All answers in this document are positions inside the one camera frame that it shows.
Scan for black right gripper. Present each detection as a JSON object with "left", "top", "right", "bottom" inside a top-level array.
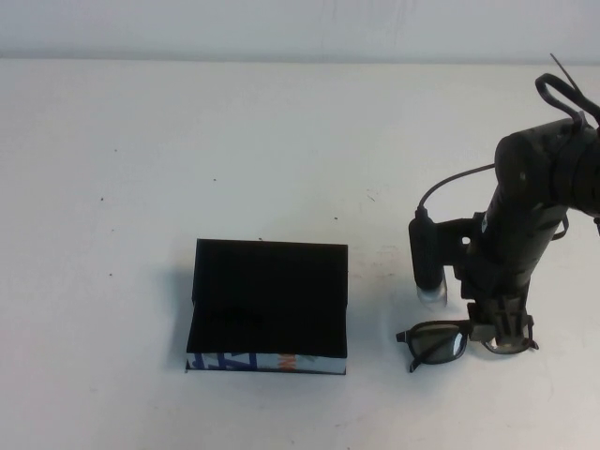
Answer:
[{"left": 460, "top": 211, "right": 563, "bottom": 351}]

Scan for black frame glasses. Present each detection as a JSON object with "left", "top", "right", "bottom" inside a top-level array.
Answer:
[{"left": 396, "top": 318, "right": 539, "bottom": 375}]

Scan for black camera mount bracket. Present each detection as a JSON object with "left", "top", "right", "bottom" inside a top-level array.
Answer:
[{"left": 430, "top": 217, "right": 475, "bottom": 269}]

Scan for black camera cable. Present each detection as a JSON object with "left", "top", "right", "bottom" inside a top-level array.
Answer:
[{"left": 415, "top": 161, "right": 497, "bottom": 218}]

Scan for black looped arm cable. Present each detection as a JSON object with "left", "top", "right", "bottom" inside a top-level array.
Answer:
[{"left": 535, "top": 52, "right": 600, "bottom": 130}]

